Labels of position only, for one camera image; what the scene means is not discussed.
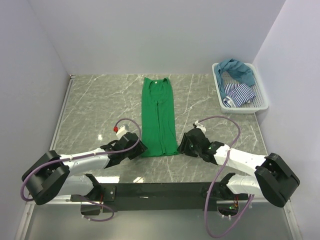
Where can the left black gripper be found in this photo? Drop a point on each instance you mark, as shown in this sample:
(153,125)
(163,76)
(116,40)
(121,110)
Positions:
(140,149)

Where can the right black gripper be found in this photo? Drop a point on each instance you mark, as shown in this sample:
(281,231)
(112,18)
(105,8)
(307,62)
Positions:
(183,147)

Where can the green tank top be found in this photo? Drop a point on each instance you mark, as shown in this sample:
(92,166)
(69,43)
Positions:
(158,118)

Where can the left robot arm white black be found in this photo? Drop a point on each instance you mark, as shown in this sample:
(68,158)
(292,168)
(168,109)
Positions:
(59,174)

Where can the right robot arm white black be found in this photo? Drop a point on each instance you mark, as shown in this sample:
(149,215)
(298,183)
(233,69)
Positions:
(267,176)

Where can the striped tank top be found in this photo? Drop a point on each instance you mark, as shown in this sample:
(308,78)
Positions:
(237,94)

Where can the blue tank top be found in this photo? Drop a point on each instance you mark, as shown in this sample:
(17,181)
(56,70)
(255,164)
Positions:
(239,71)

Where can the black base beam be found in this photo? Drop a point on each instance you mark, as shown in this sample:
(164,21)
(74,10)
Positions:
(153,196)

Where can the white plastic basket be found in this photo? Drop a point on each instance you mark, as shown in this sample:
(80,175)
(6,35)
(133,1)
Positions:
(259,103)

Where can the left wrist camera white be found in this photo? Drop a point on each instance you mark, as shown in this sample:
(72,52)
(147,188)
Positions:
(121,131)

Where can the aluminium rail frame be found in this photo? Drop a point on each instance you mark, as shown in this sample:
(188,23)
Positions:
(91,106)

